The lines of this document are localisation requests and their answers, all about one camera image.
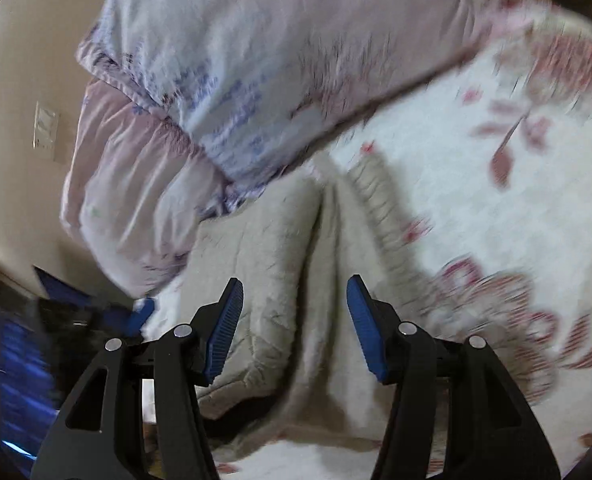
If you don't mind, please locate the beige knitted sweater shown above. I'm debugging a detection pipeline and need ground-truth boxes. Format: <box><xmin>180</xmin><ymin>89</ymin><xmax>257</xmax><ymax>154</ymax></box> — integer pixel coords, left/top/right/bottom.
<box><xmin>177</xmin><ymin>153</ymin><xmax>439</xmax><ymax>462</ymax></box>

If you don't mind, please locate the pink lavender pillow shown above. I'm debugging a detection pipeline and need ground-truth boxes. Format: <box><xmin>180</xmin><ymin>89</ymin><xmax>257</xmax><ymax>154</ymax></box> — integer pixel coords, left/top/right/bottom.
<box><xmin>60</xmin><ymin>79</ymin><xmax>226</xmax><ymax>298</ymax></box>

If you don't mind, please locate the floral bed sheet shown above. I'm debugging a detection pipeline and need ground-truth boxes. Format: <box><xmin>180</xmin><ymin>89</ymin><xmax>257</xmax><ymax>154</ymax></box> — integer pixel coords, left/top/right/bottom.
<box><xmin>149</xmin><ymin>1</ymin><xmax>592</xmax><ymax>479</ymax></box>

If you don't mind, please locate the white blue patterned pillow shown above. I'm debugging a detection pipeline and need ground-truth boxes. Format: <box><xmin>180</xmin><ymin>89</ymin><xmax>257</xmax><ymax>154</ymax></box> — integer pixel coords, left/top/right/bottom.
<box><xmin>76</xmin><ymin>0</ymin><xmax>514</xmax><ymax>186</ymax></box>

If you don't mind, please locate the white wall switch plate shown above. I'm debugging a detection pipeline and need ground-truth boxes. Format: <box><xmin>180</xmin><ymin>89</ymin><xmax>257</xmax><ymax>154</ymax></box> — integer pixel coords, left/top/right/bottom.
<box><xmin>32</xmin><ymin>102</ymin><xmax>59</xmax><ymax>160</ymax></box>

